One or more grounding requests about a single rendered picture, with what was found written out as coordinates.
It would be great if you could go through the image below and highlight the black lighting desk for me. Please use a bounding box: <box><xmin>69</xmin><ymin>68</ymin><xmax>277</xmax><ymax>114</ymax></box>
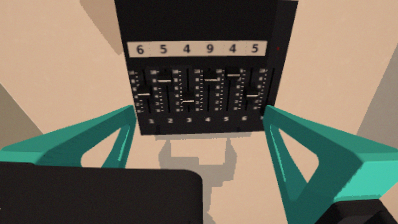
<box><xmin>114</xmin><ymin>0</ymin><xmax>299</xmax><ymax>136</ymax></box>

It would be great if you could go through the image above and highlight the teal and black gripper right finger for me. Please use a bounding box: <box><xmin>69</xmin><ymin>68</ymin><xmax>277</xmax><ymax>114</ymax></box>
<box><xmin>263</xmin><ymin>105</ymin><xmax>398</xmax><ymax>224</ymax></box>

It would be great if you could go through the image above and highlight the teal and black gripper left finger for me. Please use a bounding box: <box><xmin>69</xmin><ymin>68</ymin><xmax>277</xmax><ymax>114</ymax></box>
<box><xmin>0</xmin><ymin>105</ymin><xmax>137</xmax><ymax>168</ymax></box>

